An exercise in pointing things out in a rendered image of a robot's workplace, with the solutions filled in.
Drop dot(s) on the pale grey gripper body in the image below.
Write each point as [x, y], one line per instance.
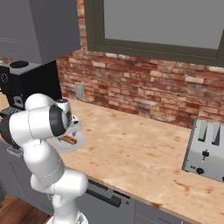
[76, 122]

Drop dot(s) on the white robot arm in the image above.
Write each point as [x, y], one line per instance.
[43, 163]

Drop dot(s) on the hot dog in bun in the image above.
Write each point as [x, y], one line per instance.
[70, 139]

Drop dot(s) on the pale grey round plate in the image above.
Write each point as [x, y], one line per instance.
[77, 143]

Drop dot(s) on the black coffee machine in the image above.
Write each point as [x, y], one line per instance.
[32, 81]

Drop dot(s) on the grey base cupboard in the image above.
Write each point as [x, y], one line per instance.
[17, 180]

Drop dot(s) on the grey drawer front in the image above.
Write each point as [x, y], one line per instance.
[122, 211]

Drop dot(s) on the grey base cupboard door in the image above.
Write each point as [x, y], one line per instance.
[151, 215]

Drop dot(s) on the dark framed window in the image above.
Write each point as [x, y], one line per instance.
[163, 29]

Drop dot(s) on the silver toaster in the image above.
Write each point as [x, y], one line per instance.
[208, 151]

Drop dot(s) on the grey wall socket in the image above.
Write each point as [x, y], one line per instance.
[79, 90]

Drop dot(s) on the grey wall cupboard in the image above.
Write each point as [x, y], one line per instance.
[35, 26]

